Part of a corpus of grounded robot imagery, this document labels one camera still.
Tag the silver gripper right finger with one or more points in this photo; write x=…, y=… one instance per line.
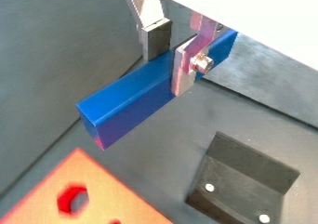
x=190, y=54

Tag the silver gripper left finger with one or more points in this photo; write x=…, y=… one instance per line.
x=152, y=26

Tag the blue rectangular block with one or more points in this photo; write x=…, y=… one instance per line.
x=122, y=105

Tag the black curved fixture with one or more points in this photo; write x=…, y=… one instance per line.
x=239, y=184

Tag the red shape-sorting board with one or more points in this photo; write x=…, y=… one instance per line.
x=80, y=193

